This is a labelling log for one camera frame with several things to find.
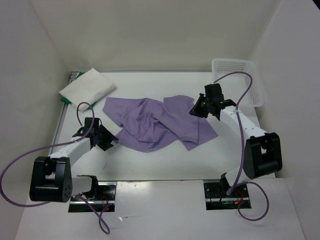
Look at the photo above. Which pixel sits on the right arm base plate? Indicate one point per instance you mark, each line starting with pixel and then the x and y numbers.
pixel 216 197

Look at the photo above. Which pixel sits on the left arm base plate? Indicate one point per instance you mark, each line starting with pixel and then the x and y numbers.
pixel 102 197

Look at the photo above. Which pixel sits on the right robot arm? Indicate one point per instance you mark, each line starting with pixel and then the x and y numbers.
pixel 261 153

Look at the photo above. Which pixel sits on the green t-shirt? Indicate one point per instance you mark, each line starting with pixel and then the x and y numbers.
pixel 64 99

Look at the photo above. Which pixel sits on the white plastic laundry basket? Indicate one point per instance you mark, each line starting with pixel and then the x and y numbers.
pixel 233 86

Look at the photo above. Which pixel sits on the purple t-shirt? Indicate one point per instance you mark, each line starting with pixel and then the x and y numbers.
pixel 148 125

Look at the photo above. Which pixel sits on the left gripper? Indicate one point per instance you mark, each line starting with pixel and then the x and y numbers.
pixel 109 137

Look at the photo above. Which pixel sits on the white t-shirt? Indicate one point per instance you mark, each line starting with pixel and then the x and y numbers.
pixel 89 88

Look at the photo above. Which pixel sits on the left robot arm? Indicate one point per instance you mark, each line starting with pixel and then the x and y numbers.
pixel 52 179

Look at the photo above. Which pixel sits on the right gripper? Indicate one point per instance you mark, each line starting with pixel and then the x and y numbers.
pixel 196 109

